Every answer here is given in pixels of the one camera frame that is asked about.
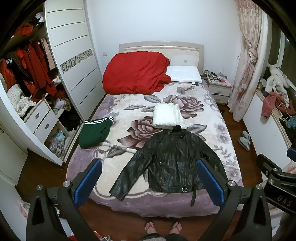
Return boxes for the black leather jacket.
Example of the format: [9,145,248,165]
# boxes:
[109,127,227,206]

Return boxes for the clothes pile on windowsill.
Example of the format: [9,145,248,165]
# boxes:
[261,65,295,129]

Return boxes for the hanging red clothes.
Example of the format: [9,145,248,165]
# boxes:
[1,19,57,102]

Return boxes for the grey slipper pair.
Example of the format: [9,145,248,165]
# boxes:
[238,131,251,151]

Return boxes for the person's right foot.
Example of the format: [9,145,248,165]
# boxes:
[169,221,182,234]

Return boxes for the person's foot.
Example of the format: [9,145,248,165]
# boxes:
[169,221,182,234]
[144,221,157,235]

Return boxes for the folded green garment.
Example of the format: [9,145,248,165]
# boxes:
[79,117,114,149]

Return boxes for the white drawer unit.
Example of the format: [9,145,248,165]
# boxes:
[25,98,58,143]

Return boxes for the person's left foot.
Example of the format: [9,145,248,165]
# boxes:
[144,221,157,235]

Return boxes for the white nightstand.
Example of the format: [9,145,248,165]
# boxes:
[208,79,233,104]

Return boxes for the folded white fluffy garment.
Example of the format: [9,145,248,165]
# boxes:
[152,103,185,129]

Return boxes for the floral purple bed blanket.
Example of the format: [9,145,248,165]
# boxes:
[66,83,242,217]

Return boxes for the white pillow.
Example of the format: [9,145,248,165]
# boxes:
[166,66,202,83]

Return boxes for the red duvet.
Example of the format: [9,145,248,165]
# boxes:
[102,51,171,95]

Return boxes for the pink floral curtain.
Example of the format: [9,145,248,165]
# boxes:
[228,1,269,122]

